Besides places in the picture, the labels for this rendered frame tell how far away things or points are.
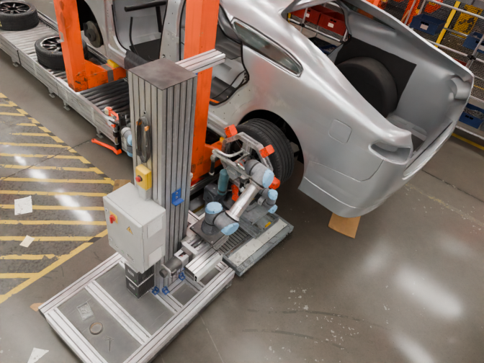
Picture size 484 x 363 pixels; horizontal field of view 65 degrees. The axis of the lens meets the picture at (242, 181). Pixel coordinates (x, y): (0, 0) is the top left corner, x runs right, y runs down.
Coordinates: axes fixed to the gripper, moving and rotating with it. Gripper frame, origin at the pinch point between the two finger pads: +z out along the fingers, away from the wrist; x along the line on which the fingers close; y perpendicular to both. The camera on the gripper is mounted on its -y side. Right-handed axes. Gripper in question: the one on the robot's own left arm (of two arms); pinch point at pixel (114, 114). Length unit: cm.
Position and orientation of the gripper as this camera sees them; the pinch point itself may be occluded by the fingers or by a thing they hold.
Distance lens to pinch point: 315.2
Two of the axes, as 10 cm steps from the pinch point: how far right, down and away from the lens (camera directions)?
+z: -5.9, -6.0, 5.3
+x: 7.6, -2.2, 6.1
